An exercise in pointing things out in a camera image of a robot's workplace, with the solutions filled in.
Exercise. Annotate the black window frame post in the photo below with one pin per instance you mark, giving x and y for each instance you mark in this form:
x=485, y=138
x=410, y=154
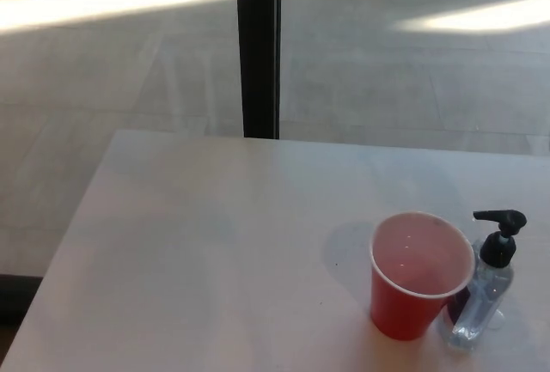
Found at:
x=259, y=45

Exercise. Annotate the clear soap bottle black pump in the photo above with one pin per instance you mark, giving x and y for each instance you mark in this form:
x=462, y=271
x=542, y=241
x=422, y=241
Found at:
x=481, y=290

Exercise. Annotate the red plastic cup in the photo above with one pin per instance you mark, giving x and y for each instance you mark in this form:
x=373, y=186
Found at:
x=401, y=307

